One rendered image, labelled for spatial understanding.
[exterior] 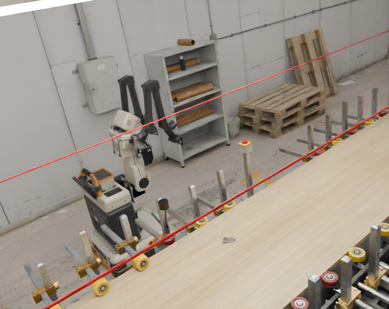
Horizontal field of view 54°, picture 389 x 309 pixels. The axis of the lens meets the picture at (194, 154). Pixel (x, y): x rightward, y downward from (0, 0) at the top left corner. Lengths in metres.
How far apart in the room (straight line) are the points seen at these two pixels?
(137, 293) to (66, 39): 3.32
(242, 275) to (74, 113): 3.32
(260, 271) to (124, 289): 0.72
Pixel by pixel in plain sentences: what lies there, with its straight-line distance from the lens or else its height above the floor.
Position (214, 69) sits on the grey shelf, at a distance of 5.45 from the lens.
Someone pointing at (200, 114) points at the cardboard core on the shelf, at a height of 0.58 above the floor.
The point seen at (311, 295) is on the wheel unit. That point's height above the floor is 1.08.
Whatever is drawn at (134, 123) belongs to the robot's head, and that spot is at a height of 1.29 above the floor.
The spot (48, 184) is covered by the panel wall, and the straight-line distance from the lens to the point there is 4.93.
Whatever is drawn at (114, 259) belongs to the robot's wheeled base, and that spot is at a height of 0.27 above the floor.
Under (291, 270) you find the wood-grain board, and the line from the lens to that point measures 2.08.
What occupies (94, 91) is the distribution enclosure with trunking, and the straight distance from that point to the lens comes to 4.63.
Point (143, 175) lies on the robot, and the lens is 3.45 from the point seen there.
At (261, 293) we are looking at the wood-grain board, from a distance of 1.97.
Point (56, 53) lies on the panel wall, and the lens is 4.69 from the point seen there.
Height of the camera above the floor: 2.31
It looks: 24 degrees down
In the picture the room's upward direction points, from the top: 10 degrees counter-clockwise
